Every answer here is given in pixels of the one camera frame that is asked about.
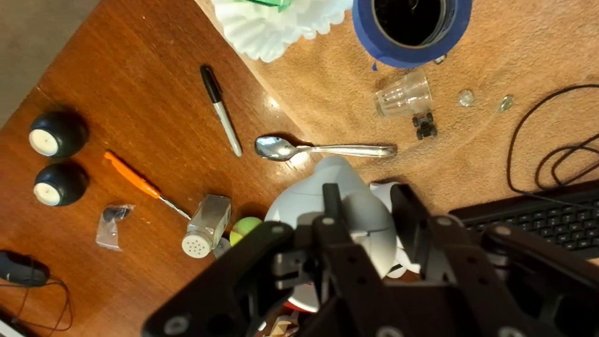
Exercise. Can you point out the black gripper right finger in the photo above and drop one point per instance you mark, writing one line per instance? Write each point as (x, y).
(409, 212)

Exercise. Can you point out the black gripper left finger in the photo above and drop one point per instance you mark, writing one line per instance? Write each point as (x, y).
(332, 199)

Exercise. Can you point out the white remote controller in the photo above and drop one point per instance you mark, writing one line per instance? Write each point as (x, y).
(293, 207)

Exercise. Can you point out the clear hand sanitizer bottle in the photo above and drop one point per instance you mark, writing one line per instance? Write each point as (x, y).
(208, 218)

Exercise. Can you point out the silver spoon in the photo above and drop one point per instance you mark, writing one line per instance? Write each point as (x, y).
(278, 149)

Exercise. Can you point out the small black clip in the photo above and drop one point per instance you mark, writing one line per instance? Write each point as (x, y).
(425, 124)

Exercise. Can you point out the green tennis ball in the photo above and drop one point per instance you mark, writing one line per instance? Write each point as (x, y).
(244, 227)

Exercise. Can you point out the red bowl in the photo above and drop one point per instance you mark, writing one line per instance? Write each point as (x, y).
(302, 306)

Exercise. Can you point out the clear plastic cup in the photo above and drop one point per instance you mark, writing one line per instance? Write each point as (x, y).
(403, 94)

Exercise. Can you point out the small clear glass bead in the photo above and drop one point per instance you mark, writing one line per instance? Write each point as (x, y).
(467, 98)
(506, 104)

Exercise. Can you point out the black marker pen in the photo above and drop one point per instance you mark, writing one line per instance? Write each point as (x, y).
(220, 109)

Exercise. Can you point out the black computer keyboard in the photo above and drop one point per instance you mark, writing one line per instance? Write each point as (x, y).
(555, 222)

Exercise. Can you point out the dark cup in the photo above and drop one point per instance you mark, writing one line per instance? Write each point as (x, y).
(412, 21)

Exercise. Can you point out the black computer mouse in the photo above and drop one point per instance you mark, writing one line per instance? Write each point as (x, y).
(21, 268)

